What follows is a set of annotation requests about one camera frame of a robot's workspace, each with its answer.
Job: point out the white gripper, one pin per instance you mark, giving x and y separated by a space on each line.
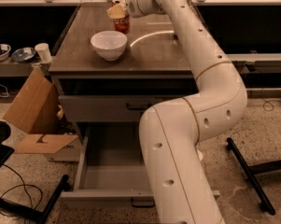
133 4

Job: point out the red coke can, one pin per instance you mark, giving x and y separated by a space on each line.
121 25

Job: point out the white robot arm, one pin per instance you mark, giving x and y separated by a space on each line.
169 131

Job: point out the grey drawer cabinet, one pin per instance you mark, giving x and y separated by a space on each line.
153 63

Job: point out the closed grey top drawer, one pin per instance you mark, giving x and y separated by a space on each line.
110 108

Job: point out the open grey middle drawer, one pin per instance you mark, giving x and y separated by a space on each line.
111 171

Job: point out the white ceramic bowl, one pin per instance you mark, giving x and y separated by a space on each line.
109 45

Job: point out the white paper cup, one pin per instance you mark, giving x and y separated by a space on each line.
43 52

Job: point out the blue patterned bowl right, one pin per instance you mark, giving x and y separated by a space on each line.
24 55

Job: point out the blue patterned bowl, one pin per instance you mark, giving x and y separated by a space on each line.
4 51
24 55

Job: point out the grey side shelf left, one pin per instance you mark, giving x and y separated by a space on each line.
9 68

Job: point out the grey side shelf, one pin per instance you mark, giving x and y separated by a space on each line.
264 63
9 68

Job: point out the blue patterned bowl left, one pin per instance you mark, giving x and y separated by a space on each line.
4 51

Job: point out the brown cardboard box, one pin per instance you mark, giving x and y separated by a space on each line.
35 111

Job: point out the grey side shelf right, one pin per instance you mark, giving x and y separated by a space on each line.
264 63

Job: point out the black stand leg left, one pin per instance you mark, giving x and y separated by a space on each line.
38 217

